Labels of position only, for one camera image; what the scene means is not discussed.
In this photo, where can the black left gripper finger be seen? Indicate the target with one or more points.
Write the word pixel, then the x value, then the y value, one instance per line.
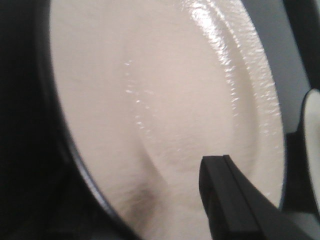
pixel 236 210

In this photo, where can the beige round plate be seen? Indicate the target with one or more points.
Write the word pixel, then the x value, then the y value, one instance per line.
pixel 149 87
pixel 309 135

